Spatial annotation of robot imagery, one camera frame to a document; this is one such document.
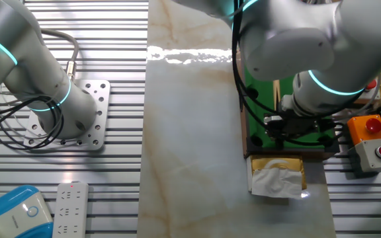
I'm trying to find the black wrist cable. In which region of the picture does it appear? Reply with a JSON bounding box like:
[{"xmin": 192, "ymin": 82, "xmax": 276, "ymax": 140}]
[{"xmin": 231, "ymin": 0, "xmax": 344, "ymax": 147}]

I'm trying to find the blue white device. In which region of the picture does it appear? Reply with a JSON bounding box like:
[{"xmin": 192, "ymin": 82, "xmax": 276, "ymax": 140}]
[{"xmin": 0, "ymin": 184, "xmax": 54, "ymax": 238}]

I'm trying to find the orange box red button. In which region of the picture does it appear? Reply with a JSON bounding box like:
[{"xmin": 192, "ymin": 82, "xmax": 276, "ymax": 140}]
[{"xmin": 347, "ymin": 114, "xmax": 381, "ymax": 146}]

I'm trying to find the gold tissue pack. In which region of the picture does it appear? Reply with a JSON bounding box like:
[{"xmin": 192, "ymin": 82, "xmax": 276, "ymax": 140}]
[{"xmin": 249, "ymin": 155, "xmax": 308, "ymax": 200}]

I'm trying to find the green mini pool table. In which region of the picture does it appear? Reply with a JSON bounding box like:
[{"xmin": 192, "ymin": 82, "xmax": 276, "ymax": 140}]
[{"xmin": 239, "ymin": 59, "xmax": 341, "ymax": 160}]

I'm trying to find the white power strip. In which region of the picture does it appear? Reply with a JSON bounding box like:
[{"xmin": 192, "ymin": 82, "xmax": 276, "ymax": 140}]
[{"xmin": 52, "ymin": 181, "xmax": 89, "ymax": 238}]

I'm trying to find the grey box large red button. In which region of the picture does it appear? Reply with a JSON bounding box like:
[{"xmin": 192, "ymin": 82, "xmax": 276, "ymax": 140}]
[{"xmin": 363, "ymin": 77, "xmax": 381, "ymax": 100}]

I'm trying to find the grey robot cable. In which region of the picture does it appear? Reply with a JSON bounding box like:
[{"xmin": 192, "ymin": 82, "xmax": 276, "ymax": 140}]
[{"xmin": 40, "ymin": 28, "xmax": 80, "ymax": 82}]

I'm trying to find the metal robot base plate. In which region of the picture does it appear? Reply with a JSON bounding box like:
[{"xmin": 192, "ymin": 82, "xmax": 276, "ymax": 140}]
[{"xmin": 23, "ymin": 79, "xmax": 111, "ymax": 151}]

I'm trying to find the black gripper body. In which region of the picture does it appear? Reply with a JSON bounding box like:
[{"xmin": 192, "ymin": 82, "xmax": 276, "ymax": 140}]
[{"xmin": 263, "ymin": 110, "xmax": 336, "ymax": 148}]

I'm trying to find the black base cable bundle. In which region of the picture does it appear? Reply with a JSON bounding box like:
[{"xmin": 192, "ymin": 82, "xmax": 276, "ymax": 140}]
[{"xmin": 0, "ymin": 93, "xmax": 65, "ymax": 151}]

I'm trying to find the grey box small red button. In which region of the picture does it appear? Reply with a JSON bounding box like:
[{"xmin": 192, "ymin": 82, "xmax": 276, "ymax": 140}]
[{"xmin": 347, "ymin": 138, "xmax": 381, "ymax": 175}]

